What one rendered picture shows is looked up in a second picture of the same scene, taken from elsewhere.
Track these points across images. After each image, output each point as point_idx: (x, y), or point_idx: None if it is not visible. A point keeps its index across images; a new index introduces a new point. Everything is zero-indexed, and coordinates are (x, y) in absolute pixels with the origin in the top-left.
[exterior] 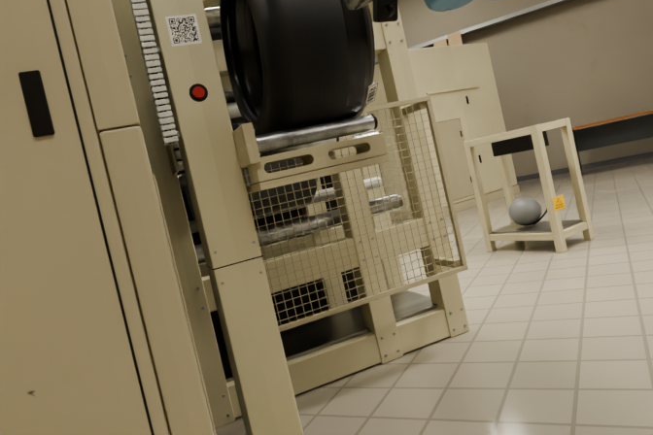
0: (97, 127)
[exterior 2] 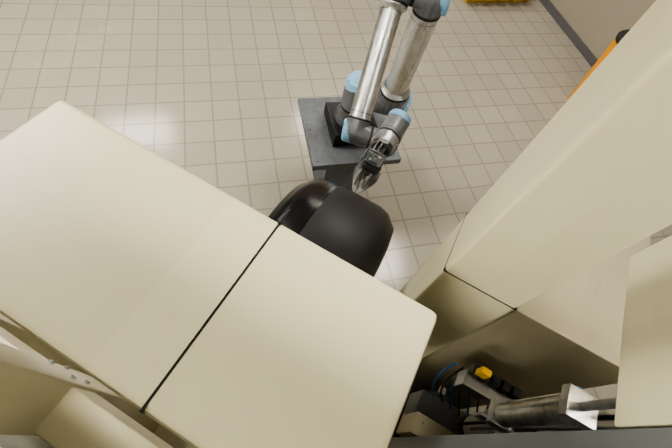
0: None
